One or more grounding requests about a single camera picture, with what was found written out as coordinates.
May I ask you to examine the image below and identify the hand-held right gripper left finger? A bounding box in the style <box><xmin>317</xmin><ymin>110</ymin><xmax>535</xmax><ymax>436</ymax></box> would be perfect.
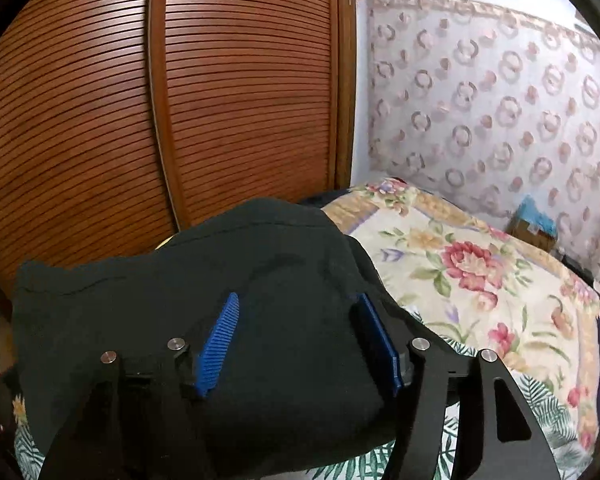
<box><xmin>37</xmin><ymin>291</ymin><xmax>241</xmax><ymax>480</ymax></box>

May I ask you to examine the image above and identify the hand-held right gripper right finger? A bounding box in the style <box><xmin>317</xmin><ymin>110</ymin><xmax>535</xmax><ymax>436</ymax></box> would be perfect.
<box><xmin>352</xmin><ymin>292</ymin><xmax>563</xmax><ymax>480</ymax></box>

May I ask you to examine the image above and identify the black printed t-shirt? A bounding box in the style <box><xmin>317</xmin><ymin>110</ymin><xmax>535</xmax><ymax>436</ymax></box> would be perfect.
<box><xmin>0</xmin><ymin>197</ymin><xmax>431</xmax><ymax>480</ymax></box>

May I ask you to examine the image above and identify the floral quilt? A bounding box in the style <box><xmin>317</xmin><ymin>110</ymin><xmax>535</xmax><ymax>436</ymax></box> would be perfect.
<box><xmin>320</xmin><ymin>177</ymin><xmax>600</xmax><ymax>461</ymax></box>

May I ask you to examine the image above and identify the leaf-print bed sheet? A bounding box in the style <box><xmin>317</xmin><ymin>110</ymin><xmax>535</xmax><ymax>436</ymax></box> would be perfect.
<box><xmin>12</xmin><ymin>310</ymin><xmax>600</xmax><ymax>480</ymax></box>

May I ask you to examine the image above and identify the small cardboard box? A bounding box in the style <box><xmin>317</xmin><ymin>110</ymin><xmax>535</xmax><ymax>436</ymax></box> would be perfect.
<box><xmin>507</xmin><ymin>217</ymin><xmax>556</xmax><ymax>251</ymax></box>

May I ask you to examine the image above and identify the light blue cloth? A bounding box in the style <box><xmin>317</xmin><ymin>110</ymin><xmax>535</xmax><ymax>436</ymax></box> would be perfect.
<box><xmin>517</xmin><ymin>196</ymin><xmax>558</xmax><ymax>233</ymax></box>

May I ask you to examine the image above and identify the wooden louvered wardrobe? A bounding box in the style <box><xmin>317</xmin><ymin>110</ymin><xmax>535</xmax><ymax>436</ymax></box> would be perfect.
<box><xmin>0</xmin><ymin>0</ymin><xmax>358</xmax><ymax>291</ymax></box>

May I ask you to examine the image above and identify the ring-patterned sheer curtain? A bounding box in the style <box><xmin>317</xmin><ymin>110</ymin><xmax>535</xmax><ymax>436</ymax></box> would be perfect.
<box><xmin>365</xmin><ymin>0</ymin><xmax>600</xmax><ymax>281</ymax></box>

